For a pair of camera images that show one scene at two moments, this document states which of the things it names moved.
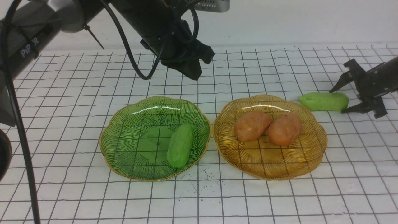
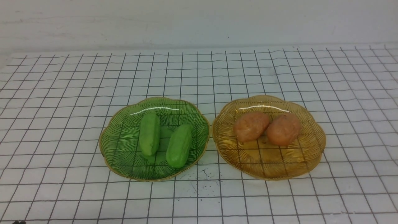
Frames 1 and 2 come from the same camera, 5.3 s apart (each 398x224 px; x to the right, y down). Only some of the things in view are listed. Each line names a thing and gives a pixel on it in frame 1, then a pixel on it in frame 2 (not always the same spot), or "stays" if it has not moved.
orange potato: (284, 129) stays
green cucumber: (324, 101) -> (150, 133)
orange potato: (250, 125) stays
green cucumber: (179, 145) stays
